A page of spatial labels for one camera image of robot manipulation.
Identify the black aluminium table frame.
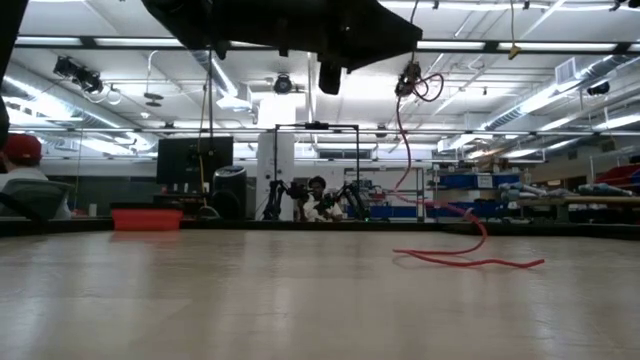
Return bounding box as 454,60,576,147
0,192,640,242

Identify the blue storage bin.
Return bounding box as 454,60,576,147
424,200,521,219
439,172,521,190

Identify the thin hanging cord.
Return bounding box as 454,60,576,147
197,49,216,209

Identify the black overhead frame beam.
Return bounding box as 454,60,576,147
13,34,640,55

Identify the wooden workbench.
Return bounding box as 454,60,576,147
519,194,640,207

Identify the distant black station frame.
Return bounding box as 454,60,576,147
272,121,362,221

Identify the red plastic bin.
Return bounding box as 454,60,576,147
110,207,185,233

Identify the black monitor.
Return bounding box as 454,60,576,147
156,135,235,187

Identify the grey office chair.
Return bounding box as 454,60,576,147
0,178,76,224

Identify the metal shelving rack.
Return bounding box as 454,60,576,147
342,166,427,222

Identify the thin red wire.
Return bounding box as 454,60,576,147
391,0,546,269

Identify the person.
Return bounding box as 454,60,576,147
298,175,346,223
0,133,74,221

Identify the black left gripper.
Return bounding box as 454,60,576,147
214,0,424,96

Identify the hanging cord with yellow plug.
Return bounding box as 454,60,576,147
506,0,524,61

